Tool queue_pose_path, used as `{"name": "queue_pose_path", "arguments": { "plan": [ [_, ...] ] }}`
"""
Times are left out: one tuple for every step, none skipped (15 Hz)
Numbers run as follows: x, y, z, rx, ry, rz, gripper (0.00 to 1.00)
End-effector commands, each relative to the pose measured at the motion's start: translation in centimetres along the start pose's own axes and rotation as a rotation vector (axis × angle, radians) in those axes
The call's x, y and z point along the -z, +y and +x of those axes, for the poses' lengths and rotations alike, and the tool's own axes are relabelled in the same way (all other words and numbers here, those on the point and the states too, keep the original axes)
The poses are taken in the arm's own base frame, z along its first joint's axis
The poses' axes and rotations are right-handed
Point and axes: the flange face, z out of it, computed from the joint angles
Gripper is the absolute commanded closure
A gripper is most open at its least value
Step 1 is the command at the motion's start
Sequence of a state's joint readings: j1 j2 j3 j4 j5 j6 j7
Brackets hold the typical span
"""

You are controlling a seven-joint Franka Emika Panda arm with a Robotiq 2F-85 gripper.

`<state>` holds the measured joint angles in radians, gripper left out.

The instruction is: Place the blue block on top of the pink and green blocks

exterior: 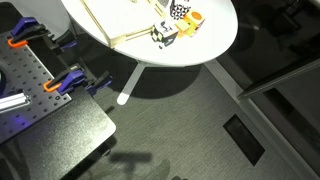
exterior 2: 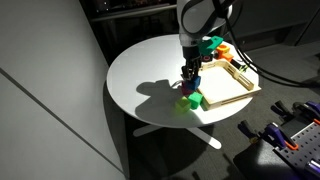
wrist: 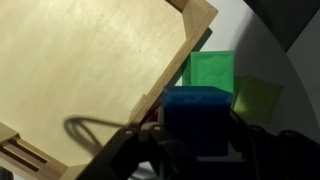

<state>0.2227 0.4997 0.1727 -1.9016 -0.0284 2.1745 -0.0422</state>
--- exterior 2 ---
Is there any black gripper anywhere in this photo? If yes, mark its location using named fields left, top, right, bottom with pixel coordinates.
left=181, top=44, right=203, bottom=82

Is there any blue block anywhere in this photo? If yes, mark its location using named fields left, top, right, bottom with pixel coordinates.
left=185, top=75, right=202, bottom=92

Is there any pink block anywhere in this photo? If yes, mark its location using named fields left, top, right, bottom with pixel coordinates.
left=179, top=82, right=194, bottom=97

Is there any dark green block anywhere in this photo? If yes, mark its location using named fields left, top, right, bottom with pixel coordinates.
left=187, top=91, right=204, bottom=110

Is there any lime green block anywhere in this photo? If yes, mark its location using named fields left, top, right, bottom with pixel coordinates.
left=175, top=96, right=192, bottom=113

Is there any orange block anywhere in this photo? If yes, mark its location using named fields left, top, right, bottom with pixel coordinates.
left=215, top=44, right=231, bottom=56

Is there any black cube with red mark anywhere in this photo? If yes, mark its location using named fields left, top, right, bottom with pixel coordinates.
left=201, top=53, right=215, bottom=63

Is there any light wooden tray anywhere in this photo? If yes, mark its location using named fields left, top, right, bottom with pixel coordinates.
left=195, top=58, right=262, bottom=111

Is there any white printed cube checkered side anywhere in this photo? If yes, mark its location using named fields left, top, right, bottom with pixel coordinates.
left=229, top=58, right=250, bottom=73

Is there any purple spring clamp orange tip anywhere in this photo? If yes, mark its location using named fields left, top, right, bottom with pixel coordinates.
left=270, top=99, right=320, bottom=126
left=237, top=119, right=300, bottom=152

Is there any dark perforated pegboard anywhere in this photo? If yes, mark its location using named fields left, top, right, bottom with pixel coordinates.
left=272, top=121, right=320, bottom=176

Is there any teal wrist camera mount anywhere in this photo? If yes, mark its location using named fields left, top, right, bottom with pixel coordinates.
left=198, top=35, right=224, bottom=56

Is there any gray metal shelf rail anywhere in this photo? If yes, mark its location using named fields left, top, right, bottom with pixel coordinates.
left=89, top=2, right=178, bottom=23

